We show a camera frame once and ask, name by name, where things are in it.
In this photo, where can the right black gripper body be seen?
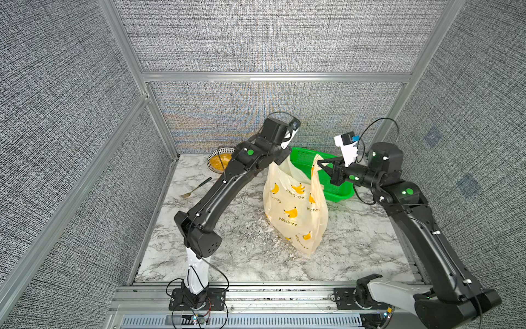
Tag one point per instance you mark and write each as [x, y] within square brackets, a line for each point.
[359, 177]

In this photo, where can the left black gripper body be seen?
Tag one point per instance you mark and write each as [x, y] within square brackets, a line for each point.
[279, 155]

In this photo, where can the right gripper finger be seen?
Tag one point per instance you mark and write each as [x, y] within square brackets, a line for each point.
[330, 162]
[325, 173]

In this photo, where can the banana print plastic bag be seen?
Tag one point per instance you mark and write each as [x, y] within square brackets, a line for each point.
[295, 204]

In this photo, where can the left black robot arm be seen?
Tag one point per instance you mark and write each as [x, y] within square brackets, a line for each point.
[197, 226]

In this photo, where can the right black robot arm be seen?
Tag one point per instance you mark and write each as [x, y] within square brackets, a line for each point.
[454, 296]

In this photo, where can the patterned bowl with yellow food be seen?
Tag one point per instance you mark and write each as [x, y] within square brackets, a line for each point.
[219, 159]

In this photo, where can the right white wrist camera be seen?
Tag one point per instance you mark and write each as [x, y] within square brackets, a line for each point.
[348, 143]

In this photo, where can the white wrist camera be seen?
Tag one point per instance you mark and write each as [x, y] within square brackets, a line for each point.
[291, 131]
[348, 143]

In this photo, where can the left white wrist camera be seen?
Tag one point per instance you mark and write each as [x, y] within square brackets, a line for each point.
[291, 131]

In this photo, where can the black handled fork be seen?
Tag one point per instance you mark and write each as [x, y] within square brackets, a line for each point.
[188, 194]

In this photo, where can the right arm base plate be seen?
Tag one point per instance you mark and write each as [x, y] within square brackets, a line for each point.
[347, 298]

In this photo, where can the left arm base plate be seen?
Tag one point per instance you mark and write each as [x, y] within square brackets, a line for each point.
[197, 298]

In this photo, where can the aluminium front rail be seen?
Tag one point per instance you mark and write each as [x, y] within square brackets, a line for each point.
[244, 305]

